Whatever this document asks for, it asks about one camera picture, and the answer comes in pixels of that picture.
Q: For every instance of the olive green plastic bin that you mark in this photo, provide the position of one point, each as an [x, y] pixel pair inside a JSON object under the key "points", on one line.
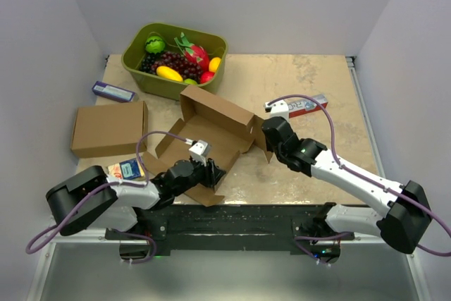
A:
{"points": [[214, 45]]}

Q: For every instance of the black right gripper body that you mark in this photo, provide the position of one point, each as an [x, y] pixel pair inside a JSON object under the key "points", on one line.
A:
{"points": [[272, 148]]}

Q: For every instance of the pink toy dragon fruit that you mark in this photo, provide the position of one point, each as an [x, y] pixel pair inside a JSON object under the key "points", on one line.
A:
{"points": [[192, 52]]}

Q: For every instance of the green toy melon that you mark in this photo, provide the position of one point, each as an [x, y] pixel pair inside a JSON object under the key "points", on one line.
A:
{"points": [[154, 44]]}

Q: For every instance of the orange toy fruit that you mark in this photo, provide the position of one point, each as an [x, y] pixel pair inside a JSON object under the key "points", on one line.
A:
{"points": [[214, 64]]}

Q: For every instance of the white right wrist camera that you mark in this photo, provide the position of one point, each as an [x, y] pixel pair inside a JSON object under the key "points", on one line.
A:
{"points": [[277, 109]]}

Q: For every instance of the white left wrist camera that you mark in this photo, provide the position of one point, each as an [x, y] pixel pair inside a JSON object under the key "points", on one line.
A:
{"points": [[198, 150]]}

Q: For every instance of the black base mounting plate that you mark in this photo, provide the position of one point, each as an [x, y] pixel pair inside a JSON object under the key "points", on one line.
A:
{"points": [[293, 228]]}

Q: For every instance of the purple rectangular box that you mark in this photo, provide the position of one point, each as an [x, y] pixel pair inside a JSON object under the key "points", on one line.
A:
{"points": [[117, 94]]}

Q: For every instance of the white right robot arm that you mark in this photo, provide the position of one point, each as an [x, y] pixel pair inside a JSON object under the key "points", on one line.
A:
{"points": [[393, 211]]}

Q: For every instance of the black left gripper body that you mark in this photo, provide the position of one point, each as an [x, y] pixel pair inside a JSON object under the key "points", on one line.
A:
{"points": [[205, 176]]}

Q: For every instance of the closed brown cardboard box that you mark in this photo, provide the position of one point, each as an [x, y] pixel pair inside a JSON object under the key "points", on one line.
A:
{"points": [[109, 130]]}

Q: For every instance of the red toy apple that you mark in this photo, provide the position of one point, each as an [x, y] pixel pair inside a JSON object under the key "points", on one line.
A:
{"points": [[206, 77]]}

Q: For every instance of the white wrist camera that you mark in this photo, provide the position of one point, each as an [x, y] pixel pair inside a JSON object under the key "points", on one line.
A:
{"points": [[277, 109], [198, 150]]}

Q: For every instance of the red white snack packet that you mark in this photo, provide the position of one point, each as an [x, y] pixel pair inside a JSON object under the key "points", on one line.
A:
{"points": [[301, 107]]}

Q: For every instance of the black toy grapes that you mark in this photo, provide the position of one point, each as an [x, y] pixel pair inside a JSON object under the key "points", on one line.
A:
{"points": [[148, 64]]}

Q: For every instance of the green toy lime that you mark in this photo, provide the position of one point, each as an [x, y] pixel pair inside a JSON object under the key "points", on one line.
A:
{"points": [[190, 81]]}

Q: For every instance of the dark purple toy grapes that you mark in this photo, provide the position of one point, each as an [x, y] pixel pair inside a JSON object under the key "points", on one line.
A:
{"points": [[179, 63]]}

